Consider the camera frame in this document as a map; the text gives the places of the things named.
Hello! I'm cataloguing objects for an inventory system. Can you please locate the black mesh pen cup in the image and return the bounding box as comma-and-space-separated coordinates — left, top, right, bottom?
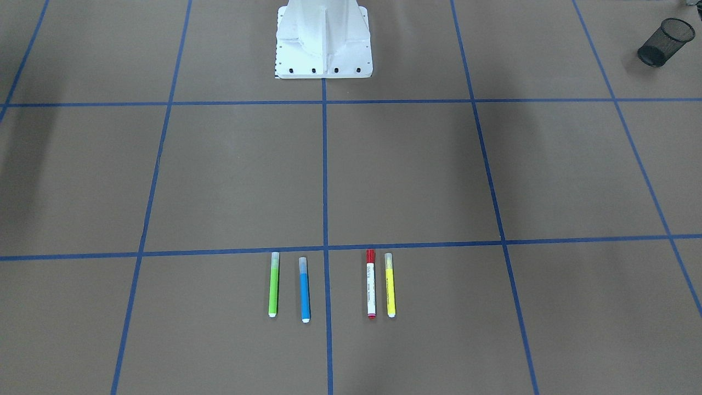
637, 18, 695, 67

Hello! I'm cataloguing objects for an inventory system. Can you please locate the yellow highlighter pen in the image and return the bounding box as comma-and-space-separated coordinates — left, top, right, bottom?
384, 252, 397, 318

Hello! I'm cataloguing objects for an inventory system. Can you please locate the red whiteboard marker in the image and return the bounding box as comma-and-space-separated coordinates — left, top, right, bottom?
366, 249, 377, 320

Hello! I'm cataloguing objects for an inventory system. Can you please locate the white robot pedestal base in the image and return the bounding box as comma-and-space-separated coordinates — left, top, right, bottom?
274, 1, 373, 78

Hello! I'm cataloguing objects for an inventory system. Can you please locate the green highlighter pen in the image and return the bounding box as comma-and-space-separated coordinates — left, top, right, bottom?
268, 252, 279, 318

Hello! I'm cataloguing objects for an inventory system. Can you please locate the blue highlighter pen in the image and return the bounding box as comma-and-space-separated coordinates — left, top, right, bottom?
298, 257, 311, 324

